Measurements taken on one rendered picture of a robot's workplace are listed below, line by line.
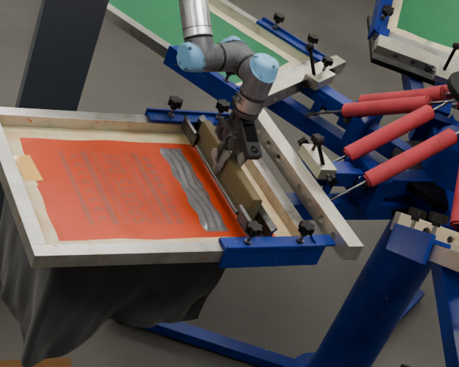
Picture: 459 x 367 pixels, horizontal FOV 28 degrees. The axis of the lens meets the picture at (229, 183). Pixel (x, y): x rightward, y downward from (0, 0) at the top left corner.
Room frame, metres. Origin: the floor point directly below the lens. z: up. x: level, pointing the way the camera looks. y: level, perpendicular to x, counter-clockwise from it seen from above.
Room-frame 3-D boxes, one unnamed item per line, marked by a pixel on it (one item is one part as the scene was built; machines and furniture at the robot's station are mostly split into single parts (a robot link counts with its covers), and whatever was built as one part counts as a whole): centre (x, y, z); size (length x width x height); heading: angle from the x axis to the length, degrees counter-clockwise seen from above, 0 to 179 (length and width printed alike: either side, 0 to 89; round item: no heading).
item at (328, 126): (2.88, -0.07, 0.90); 1.24 x 0.06 x 0.06; 67
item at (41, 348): (1.81, 0.12, 0.74); 0.46 x 0.04 x 0.42; 127
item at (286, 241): (1.93, -0.16, 0.98); 0.30 x 0.05 x 0.07; 127
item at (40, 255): (2.01, 0.20, 0.97); 0.79 x 0.58 x 0.04; 127
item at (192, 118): (2.37, 0.17, 0.98); 0.30 x 0.05 x 0.07; 127
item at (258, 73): (2.16, 0.04, 1.31); 0.09 x 0.08 x 0.11; 47
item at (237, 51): (2.21, 0.12, 1.31); 0.11 x 0.11 x 0.08; 47
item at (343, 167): (2.35, -0.25, 1.02); 0.17 x 0.06 x 0.05; 127
